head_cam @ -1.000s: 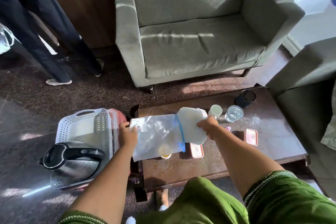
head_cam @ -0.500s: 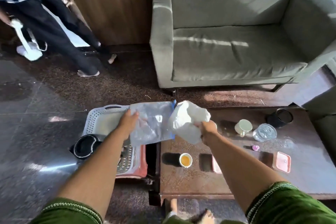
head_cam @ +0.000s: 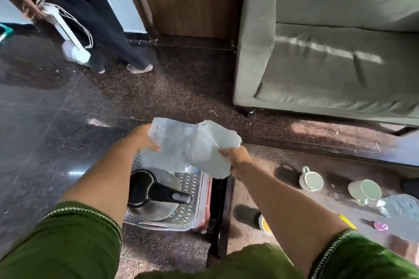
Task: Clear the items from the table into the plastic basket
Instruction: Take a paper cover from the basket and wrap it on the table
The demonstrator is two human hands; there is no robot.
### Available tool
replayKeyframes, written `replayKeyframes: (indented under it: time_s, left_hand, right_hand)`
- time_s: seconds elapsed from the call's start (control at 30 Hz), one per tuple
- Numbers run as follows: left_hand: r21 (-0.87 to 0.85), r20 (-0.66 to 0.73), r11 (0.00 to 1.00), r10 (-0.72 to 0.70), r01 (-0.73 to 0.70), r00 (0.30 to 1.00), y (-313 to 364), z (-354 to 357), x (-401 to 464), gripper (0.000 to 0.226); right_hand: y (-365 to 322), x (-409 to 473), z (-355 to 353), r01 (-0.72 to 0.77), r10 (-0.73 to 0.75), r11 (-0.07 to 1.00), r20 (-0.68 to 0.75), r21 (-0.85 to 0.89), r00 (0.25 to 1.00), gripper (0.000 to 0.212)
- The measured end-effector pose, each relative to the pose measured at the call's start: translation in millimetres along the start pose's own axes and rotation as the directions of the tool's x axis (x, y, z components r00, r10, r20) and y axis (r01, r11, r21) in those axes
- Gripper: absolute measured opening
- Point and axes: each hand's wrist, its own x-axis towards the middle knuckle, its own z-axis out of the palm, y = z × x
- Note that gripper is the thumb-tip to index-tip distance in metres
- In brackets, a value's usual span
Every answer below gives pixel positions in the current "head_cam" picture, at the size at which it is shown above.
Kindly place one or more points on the person's right hand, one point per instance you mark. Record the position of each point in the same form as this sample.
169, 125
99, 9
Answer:
237, 161

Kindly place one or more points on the person's left hand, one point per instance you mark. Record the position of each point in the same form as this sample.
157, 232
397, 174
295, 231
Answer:
142, 138

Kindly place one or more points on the clear plastic bag blue zip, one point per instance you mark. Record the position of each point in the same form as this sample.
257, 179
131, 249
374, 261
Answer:
193, 148

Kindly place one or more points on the white perforated plastic basket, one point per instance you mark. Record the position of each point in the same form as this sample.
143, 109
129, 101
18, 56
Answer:
193, 190

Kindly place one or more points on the white scalloped rim cup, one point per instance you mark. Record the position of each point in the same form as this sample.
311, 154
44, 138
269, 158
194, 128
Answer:
263, 223

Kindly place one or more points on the yellow stick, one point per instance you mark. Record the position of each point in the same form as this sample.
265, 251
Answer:
347, 220

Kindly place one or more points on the tall white mug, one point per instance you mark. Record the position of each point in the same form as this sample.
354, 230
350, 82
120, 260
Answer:
366, 190

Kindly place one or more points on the pink bottle cap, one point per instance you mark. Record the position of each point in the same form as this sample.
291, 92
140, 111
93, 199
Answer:
381, 226

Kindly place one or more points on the clear glass tumbler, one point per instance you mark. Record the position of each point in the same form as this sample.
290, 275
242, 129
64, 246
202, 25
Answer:
399, 207

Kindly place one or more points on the person's left forearm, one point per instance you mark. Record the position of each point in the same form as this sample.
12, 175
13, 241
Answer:
104, 180

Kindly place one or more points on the person's right forearm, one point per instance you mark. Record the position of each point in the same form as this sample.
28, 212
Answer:
288, 220

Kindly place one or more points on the dark wooden coffee table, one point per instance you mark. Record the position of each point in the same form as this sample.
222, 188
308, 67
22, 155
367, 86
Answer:
334, 171

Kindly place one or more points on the person's green garment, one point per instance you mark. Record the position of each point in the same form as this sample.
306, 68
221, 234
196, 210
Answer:
65, 246

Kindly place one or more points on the red plastic stool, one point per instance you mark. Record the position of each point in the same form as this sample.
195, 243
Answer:
205, 220

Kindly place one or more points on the white handheld appliance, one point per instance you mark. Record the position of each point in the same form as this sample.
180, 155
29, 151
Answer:
75, 51

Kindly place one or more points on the grey-green loveseat sofa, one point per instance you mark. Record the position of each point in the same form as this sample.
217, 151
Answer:
327, 69

